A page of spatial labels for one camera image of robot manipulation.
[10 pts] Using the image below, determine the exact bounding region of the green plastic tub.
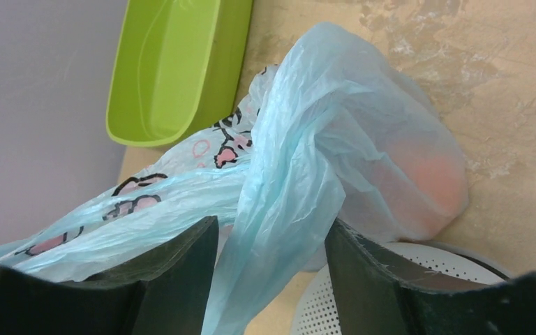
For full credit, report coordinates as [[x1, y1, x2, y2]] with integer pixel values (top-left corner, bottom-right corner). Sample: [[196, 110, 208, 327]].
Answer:
[[106, 0, 253, 148]]

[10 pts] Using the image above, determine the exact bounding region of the blue plastic bag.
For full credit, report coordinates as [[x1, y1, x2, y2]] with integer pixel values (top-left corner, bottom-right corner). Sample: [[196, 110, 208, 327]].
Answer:
[[0, 23, 468, 334]]

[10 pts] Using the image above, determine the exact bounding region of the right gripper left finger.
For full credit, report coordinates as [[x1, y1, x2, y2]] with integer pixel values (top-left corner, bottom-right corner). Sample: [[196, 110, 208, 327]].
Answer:
[[82, 215, 221, 335]]

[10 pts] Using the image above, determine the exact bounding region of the white perforated filament spool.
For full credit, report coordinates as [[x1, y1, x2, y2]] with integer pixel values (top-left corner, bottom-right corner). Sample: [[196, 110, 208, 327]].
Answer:
[[291, 230, 511, 334]]

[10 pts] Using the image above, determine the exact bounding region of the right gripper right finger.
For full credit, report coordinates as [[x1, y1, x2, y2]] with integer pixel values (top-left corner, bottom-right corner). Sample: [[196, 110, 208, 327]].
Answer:
[[324, 218, 491, 335]]

